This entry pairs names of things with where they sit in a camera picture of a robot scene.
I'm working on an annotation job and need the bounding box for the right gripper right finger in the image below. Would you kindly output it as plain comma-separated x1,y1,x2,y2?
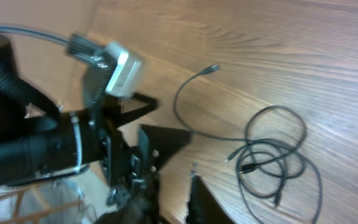
185,162,234,224

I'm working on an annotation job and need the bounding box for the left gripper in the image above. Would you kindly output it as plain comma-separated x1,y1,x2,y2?
79,91,194,206

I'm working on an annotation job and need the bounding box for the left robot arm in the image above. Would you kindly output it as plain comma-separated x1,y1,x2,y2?
0,27,191,207

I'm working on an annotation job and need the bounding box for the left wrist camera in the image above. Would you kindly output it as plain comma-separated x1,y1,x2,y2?
67,34,144,102

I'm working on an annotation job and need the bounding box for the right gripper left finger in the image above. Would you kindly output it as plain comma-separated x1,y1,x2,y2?
96,174,160,224

